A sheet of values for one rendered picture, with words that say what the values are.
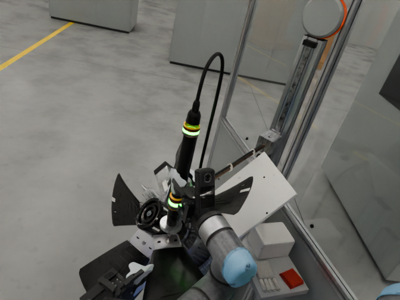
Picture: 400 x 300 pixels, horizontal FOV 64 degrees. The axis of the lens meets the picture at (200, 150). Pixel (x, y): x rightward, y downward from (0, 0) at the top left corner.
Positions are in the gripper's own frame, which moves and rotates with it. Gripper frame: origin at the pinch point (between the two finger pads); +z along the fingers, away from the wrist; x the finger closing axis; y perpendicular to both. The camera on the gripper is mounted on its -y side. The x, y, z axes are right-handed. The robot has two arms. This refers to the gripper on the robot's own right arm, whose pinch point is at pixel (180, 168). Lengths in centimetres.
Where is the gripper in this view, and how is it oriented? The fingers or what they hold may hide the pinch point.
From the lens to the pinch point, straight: 92.3
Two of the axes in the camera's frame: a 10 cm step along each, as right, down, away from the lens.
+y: -2.1, 8.2, 5.3
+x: 8.7, -0.9, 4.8
